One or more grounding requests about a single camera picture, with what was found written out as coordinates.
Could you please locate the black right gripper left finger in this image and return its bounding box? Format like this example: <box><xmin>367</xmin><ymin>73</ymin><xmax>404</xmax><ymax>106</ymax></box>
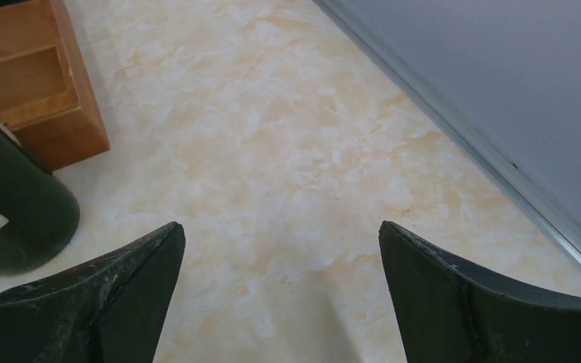
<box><xmin>0</xmin><ymin>222</ymin><xmax>185</xmax><ymax>362</ymax></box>

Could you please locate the wooden compartment tray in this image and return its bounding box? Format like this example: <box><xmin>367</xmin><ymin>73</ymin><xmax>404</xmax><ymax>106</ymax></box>
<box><xmin>0</xmin><ymin>1</ymin><xmax>110</xmax><ymax>171</ymax></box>

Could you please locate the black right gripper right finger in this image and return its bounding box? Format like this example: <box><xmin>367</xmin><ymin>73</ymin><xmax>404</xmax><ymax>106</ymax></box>
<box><xmin>378</xmin><ymin>221</ymin><xmax>581</xmax><ymax>362</ymax></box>

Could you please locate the green bottle white label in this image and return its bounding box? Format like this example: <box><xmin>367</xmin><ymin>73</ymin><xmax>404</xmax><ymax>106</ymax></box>
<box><xmin>0</xmin><ymin>127</ymin><xmax>80</xmax><ymax>275</ymax></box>

